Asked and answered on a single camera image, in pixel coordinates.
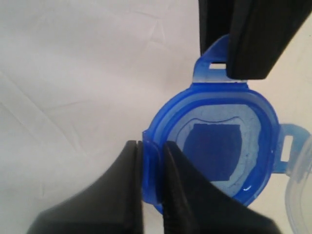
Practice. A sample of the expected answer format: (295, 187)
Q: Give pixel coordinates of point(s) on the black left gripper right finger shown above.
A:
(193, 205)

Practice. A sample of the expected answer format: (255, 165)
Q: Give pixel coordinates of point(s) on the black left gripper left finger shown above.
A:
(111, 205)

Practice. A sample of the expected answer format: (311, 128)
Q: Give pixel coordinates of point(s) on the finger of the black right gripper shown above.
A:
(215, 18)
(260, 32)

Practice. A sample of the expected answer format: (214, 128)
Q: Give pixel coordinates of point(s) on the blue container lid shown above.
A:
(230, 133)

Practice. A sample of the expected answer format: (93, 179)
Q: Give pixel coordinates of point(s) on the clear tall plastic container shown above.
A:
(298, 196)

